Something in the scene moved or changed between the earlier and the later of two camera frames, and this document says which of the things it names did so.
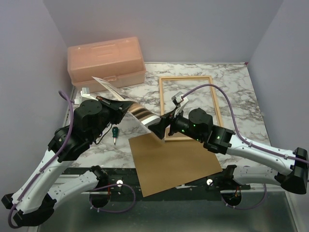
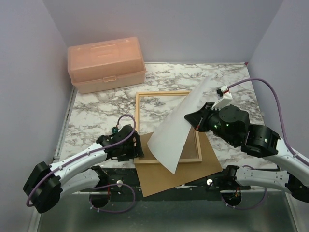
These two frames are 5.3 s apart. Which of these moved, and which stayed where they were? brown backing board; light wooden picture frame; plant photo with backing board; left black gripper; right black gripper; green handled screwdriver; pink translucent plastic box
Moved: plant photo with backing board; left black gripper; right black gripper; light wooden picture frame
Stayed: pink translucent plastic box; brown backing board; green handled screwdriver
